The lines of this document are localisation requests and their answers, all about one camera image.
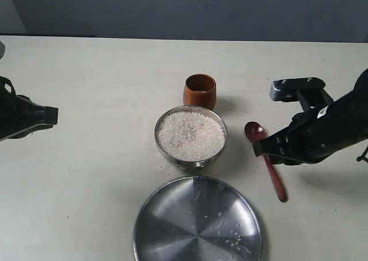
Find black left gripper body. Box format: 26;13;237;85
1;77;21;141

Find round steel plate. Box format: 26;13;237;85
133;176;263;260

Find dark red wooden spoon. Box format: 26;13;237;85
244;121;288;203

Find brown wooden cup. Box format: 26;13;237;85
183;74;217;110

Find steel bowl of rice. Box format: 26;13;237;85
154;105;228;171

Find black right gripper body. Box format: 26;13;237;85
288;102;357;164

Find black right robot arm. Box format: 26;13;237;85
252;71;367;166

